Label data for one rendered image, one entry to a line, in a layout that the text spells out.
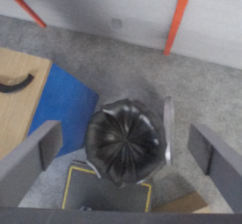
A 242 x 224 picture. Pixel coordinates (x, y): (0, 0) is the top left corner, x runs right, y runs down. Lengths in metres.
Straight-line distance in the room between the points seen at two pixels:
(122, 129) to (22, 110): 0.60
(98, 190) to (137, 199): 0.31
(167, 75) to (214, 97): 0.48
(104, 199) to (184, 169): 0.77
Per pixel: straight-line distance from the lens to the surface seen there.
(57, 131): 0.16
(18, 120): 0.94
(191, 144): 0.17
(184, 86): 1.77
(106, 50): 1.90
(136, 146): 1.17
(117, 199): 1.48
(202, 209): 1.56
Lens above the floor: 1.68
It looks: 79 degrees down
